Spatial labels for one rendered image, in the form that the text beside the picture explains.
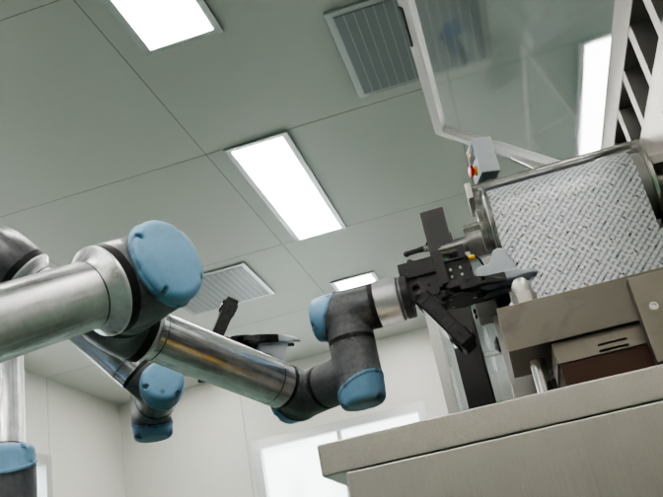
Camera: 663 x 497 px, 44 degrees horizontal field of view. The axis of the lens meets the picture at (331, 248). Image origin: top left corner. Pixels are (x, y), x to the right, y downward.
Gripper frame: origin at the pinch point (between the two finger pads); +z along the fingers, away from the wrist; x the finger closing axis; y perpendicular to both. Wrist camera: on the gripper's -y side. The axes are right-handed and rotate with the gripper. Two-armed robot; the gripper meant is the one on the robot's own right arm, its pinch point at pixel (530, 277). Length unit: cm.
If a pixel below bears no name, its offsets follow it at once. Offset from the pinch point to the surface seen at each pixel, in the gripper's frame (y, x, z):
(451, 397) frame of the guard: 6, 102, -24
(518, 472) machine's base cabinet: -31.0, -26.0, -9.1
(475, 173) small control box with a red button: 50, 60, -2
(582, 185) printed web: 12.7, -0.2, 12.1
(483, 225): 11.7, 2.4, -4.5
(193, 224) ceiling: 167, 260, -151
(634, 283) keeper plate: -11.5, -22.0, 10.7
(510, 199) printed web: 13.8, -0.1, 0.7
